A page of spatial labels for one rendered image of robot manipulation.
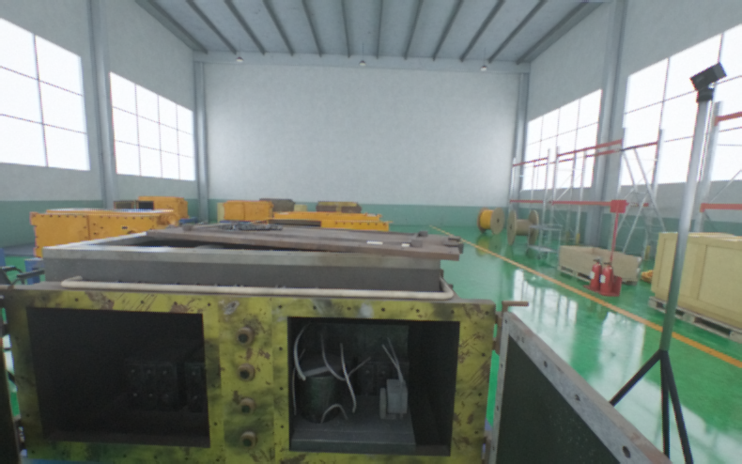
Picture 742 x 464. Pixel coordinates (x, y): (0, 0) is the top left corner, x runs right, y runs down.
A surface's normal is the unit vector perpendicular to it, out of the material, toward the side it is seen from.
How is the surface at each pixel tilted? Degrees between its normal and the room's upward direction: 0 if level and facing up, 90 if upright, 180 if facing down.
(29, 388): 90
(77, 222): 90
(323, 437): 0
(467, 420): 90
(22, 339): 90
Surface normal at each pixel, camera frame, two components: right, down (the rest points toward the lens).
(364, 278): -0.01, 0.12
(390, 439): 0.03, -0.99
